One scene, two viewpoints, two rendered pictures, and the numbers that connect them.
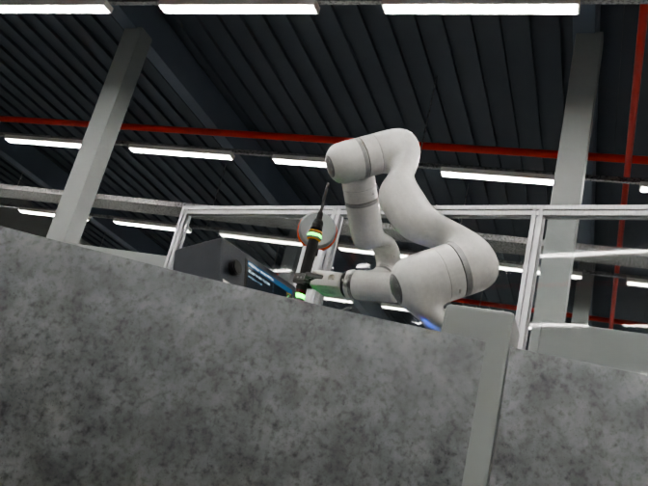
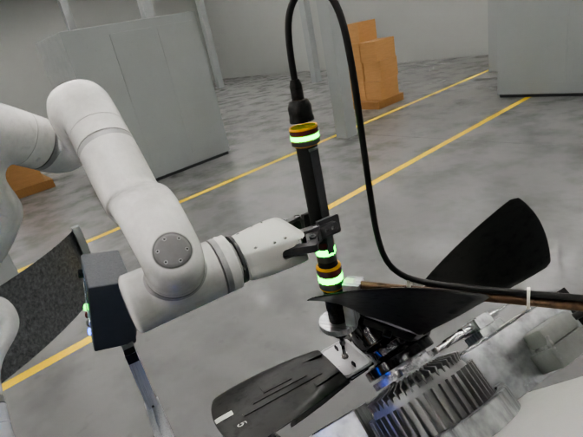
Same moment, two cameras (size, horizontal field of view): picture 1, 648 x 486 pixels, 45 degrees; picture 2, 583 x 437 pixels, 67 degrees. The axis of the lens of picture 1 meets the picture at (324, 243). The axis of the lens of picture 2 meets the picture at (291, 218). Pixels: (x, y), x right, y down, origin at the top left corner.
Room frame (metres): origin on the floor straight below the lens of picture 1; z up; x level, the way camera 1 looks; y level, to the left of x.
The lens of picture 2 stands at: (2.53, -0.55, 1.76)
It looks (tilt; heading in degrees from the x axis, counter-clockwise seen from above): 23 degrees down; 121
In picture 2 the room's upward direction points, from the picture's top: 12 degrees counter-clockwise
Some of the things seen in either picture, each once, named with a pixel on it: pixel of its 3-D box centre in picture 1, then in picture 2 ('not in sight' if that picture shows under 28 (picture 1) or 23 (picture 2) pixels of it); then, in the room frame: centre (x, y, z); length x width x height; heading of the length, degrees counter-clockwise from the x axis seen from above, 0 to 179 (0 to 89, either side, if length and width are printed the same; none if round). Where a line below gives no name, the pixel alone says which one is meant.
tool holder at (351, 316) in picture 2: not in sight; (340, 303); (2.24, 0.03, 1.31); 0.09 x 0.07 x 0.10; 0
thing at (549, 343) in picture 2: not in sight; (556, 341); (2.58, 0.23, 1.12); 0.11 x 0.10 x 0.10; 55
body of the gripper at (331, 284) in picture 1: (334, 283); (262, 247); (2.17, -0.06, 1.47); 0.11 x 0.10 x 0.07; 56
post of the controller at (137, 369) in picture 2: not in sight; (140, 378); (1.59, 0.04, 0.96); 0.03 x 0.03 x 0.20; 55
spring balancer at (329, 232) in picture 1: (316, 231); not in sight; (2.95, 0.04, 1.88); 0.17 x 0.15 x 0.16; 55
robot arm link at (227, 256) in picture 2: (352, 283); (225, 263); (2.13, -0.11, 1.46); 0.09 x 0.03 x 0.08; 146
